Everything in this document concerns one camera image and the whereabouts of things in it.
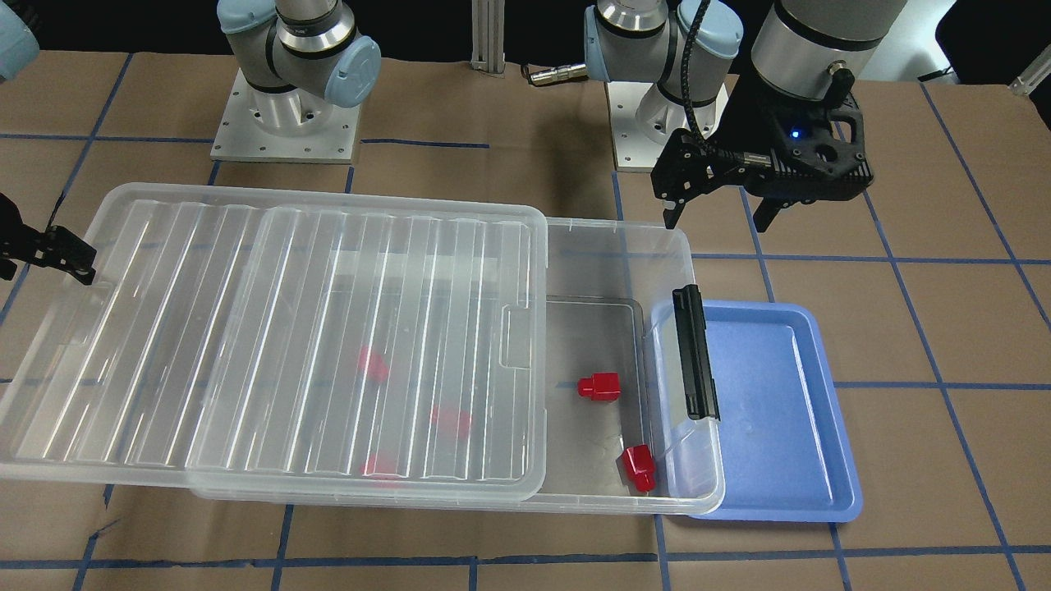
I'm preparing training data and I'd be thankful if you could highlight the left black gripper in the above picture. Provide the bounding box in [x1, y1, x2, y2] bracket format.
[650, 72, 874, 233]

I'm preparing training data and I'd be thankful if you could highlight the clear ribbed box lid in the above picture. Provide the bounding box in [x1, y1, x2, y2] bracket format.
[2, 183, 548, 508]

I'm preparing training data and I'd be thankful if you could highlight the red block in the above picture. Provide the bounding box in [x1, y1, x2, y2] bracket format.
[430, 406, 472, 441]
[356, 346, 390, 384]
[576, 373, 622, 401]
[360, 453, 404, 488]
[620, 444, 657, 493]

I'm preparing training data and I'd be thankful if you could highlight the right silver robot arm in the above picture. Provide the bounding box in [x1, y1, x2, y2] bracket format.
[1, 1, 382, 285]

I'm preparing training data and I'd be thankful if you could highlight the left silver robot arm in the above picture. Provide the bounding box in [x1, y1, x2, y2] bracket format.
[585, 1, 905, 231]

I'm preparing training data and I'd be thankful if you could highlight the blue plastic tray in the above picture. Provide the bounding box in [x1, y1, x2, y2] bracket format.
[650, 300, 863, 523]

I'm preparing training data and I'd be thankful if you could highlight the clear plastic storage box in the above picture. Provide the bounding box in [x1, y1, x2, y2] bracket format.
[186, 209, 695, 514]

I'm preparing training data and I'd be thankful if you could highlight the red block under lid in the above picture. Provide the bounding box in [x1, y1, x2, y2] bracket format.
[430, 406, 472, 441]
[360, 453, 404, 488]
[356, 346, 390, 384]

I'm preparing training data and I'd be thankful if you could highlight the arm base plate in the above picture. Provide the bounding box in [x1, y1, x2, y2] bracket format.
[210, 72, 363, 164]
[607, 81, 687, 174]

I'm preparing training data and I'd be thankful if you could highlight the black box latch handle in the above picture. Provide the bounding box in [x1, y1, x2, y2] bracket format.
[672, 284, 721, 420]

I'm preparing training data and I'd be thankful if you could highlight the aluminium frame post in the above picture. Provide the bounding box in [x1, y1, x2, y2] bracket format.
[469, 0, 506, 77]

